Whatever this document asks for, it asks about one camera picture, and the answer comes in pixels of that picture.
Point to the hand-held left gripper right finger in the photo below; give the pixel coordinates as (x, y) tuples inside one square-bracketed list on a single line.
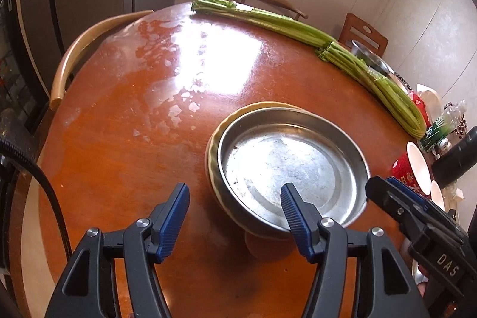
[(298, 225)]

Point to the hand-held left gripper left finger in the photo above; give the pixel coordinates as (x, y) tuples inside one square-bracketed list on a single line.
[(173, 221)]

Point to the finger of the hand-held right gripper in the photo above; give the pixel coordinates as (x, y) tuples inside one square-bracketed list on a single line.
[(410, 193), (384, 193)]

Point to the red paper bowl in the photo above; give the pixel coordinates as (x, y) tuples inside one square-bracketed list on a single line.
[(419, 165), (436, 195)]

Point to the large steel bowl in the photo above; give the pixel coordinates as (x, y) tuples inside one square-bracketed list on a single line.
[(419, 271)]

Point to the yellow shell-shaped plate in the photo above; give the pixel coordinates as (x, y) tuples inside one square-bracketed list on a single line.
[(211, 169)]

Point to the round steel pan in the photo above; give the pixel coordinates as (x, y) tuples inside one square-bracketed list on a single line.
[(261, 161)]

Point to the black thermos flask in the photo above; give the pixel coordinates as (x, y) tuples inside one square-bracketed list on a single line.
[(458, 161)]

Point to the small metal can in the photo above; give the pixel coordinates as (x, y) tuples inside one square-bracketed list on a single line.
[(441, 144)]

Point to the clear bottle with green liquid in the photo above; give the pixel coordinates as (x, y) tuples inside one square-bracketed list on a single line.
[(434, 131)]

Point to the red tissue pack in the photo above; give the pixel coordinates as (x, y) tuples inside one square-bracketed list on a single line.
[(417, 103)]

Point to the white plastic bag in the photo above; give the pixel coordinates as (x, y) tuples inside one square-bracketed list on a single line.
[(434, 105)]

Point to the thick celery bundle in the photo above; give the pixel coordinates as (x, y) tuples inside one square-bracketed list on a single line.
[(380, 94)]

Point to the small steel bowl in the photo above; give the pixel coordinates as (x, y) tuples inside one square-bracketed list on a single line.
[(369, 57)]

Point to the thin celery bundle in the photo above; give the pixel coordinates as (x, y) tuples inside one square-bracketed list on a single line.
[(261, 18)]

